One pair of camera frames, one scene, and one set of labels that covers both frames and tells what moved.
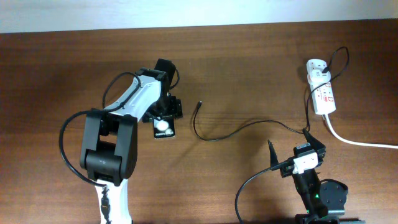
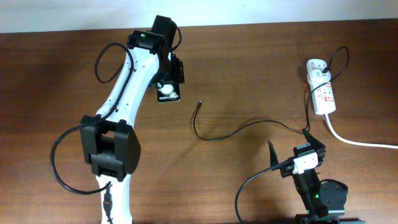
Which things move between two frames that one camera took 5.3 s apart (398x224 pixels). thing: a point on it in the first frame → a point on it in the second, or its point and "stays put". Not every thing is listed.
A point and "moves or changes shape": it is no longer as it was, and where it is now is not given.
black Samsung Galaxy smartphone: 164,127 moves or changes shape
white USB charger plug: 316,76 stays put
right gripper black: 318,145 stays put
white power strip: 323,95 stays put
